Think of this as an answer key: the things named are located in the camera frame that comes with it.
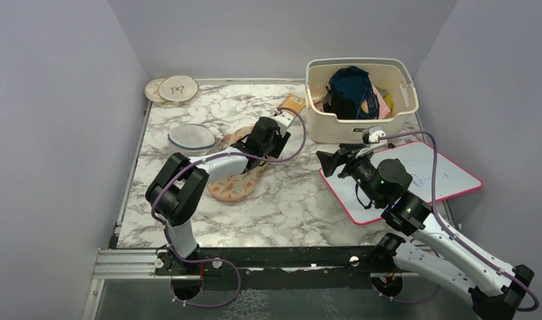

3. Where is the black garment in basket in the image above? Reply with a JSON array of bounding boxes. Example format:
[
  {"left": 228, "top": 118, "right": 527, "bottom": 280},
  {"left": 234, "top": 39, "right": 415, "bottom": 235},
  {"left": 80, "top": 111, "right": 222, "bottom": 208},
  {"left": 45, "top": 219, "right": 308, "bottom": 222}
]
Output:
[{"left": 321, "top": 93, "right": 357, "bottom": 120}]

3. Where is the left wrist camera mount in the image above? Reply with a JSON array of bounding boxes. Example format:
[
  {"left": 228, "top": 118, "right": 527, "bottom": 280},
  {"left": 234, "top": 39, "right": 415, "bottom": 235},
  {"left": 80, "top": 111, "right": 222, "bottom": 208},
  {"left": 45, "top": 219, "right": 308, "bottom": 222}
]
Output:
[{"left": 272, "top": 111, "right": 296, "bottom": 133}]

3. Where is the rear round wooden coaster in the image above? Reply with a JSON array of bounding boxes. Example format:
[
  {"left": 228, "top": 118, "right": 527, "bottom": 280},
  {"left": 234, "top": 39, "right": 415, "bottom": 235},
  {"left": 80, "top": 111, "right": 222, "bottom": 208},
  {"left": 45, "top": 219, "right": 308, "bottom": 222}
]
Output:
[{"left": 144, "top": 78, "right": 165, "bottom": 103}]

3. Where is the white cylindrical mesh bag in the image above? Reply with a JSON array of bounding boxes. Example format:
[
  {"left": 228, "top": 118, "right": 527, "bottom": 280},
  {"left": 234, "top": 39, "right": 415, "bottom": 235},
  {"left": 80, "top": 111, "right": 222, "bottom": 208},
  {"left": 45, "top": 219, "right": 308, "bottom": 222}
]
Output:
[{"left": 167, "top": 123, "right": 216, "bottom": 157}]

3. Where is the floral mesh laundry bag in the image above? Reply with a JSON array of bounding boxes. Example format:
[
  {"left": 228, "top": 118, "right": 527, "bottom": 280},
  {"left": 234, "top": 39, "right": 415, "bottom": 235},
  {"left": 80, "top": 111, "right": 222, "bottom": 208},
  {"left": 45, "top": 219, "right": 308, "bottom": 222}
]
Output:
[{"left": 206, "top": 126, "right": 267, "bottom": 202}]

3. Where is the pink framed whiteboard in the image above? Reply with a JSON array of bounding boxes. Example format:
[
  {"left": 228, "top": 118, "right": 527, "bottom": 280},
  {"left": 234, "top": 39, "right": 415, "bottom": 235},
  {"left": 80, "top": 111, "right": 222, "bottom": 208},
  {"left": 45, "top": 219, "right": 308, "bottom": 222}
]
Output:
[{"left": 319, "top": 141, "right": 483, "bottom": 225}]

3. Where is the cream plastic laundry basket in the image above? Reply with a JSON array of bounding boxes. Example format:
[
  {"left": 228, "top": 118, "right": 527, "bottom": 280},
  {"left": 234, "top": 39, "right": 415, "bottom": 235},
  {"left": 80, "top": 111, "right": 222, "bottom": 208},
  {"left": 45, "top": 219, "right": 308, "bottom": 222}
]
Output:
[{"left": 305, "top": 57, "right": 419, "bottom": 143}]

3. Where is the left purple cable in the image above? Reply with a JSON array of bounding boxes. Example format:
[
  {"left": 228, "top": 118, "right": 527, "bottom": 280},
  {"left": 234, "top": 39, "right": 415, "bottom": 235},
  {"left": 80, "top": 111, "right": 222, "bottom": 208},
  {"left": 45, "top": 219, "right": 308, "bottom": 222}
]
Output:
[{"left": 150, "top": 107, "right": 308, "bottom": 309}]

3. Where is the pink garment in basket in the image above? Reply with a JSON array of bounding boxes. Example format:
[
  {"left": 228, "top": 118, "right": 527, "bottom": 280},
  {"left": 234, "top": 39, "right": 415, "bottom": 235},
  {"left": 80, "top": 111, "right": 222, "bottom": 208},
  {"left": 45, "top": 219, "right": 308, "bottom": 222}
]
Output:
[{"left": 368, "top": 85, "right": 391, "bottom": 120}]

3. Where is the dark blue garment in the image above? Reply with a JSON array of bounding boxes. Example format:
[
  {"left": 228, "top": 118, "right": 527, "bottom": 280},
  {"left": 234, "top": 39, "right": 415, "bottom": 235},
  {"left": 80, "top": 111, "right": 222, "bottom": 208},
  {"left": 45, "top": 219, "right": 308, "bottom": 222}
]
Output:
[{"left": 325, "top": 66, "right": 374, "bottom": 120}]

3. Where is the yellow garment in basket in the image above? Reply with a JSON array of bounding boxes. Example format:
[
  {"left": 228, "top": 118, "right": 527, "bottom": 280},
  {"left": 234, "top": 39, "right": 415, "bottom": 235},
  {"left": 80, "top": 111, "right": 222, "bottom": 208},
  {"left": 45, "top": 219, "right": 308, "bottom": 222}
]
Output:
[{"left": 383, "top": 93, "right": 394, "bottom": 113}]

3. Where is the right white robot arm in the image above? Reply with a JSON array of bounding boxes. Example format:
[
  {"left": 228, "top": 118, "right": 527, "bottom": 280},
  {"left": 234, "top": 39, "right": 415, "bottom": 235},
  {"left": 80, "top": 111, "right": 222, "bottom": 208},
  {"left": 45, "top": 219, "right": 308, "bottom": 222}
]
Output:
[{"left": 317, "top": 149, "right": 539, "bottom": 319}]

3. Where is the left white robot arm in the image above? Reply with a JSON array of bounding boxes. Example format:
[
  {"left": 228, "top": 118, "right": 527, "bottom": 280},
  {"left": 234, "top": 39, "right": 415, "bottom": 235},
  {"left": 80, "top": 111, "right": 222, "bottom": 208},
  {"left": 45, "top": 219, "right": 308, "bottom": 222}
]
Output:
[{"left": 145, "top": 113, "right": 294, "bottom": 274}]

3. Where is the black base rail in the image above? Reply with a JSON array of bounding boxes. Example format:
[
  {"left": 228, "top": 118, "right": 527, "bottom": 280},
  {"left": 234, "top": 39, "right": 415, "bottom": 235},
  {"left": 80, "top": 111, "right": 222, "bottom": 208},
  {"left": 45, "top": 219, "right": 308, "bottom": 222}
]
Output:
[{"left": 154, "top": 245, "right": 400, "bottom": 291}]

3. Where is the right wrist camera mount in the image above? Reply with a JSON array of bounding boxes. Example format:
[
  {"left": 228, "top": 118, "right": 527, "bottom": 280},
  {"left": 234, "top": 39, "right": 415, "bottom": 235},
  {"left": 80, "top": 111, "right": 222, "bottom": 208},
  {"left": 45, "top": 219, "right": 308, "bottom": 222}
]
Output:
[{"left": 362, "top": 126, "right": 386, "bottom": 145}]

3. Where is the yellow spiral notebook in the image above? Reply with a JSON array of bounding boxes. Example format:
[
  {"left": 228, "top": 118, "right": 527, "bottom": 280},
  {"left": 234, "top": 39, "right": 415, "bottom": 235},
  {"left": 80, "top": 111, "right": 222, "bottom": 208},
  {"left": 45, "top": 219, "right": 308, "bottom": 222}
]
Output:
[{"left": 279, "top": 93, "right": 306, "bottom": 114}]

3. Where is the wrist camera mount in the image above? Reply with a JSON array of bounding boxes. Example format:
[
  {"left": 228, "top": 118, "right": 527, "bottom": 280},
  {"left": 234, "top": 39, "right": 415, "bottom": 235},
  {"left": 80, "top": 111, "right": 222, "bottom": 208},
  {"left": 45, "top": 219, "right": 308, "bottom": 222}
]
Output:
[
  {"left": 272, "top": 111, "right": 296, "bottom": 133},
  {"left": 362, "top": 126, "right": 386, "bottom": 145}
]

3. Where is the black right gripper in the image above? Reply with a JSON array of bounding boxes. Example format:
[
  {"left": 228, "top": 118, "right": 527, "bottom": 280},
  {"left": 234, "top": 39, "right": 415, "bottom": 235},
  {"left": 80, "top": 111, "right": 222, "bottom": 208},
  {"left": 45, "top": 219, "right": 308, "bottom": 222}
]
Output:
[{"left": 317, "top": 143, "right": 384, "bottom": 207}]

